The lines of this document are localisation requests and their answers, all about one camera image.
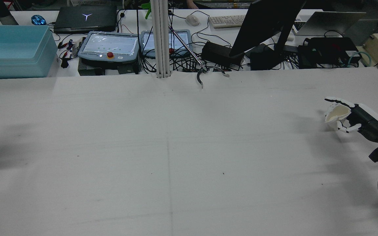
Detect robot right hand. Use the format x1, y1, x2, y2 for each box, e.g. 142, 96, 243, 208
325, 97, 378, 145

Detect light blue plastic bin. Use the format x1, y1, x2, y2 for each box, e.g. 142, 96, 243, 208
0, 26, 58, 79

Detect white grooved camera post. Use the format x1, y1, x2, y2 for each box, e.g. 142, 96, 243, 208
150, 0, 172, 78

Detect white computer mouse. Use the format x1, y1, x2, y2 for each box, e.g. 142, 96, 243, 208
185, 14, 200, 27

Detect black ribbed device box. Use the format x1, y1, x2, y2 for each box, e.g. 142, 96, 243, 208
78, 59, 141, 76

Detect large black electronics box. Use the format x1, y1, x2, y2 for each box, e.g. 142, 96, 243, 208
298, 37, 362, 69

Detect black laptop with logo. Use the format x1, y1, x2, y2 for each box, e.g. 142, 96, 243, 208
53, 5, 118, 34

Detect green plastic clamp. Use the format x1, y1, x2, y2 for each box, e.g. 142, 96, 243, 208
141, 2, 152, 19

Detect teach pendant with red button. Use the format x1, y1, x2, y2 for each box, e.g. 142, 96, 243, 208
77, 31, 140, 65
140, 29, 193, 59

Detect blue computer mouse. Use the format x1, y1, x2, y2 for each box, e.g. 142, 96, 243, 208
31, 14, 47, 26

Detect red and black test leads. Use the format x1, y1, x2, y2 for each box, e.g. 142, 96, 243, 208
57, 39, 78, 69

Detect person in patterned shirt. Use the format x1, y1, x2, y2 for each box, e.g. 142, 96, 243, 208
186, 0, 209, 9

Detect silver laptop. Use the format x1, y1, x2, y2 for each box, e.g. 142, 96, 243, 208
292, 11, 367, 36

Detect white keyboard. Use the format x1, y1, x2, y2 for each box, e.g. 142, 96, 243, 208
209, 15, 247, 29

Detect black power adapter box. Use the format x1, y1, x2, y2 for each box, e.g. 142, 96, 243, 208
201, 41, 245, 68

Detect metal reacher grabber tool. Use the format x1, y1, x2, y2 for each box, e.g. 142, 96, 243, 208
169, 25, 231, 89

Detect black computer monitor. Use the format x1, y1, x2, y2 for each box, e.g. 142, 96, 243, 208
229, 0, 307, 71

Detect cream paper cup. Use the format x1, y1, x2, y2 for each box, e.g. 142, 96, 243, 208
325, 104, 352, 124

